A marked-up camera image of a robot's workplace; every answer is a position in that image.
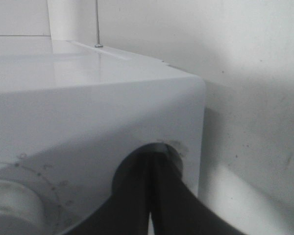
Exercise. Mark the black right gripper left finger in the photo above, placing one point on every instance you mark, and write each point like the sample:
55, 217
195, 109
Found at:
126, 212

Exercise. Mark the white lower timer knob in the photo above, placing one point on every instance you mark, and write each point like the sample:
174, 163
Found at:
21, 210

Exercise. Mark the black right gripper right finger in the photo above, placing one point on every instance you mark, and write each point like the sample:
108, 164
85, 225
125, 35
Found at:
174, 208

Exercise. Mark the white microwave oven body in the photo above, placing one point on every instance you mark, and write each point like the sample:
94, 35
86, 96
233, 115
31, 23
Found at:
70, 114

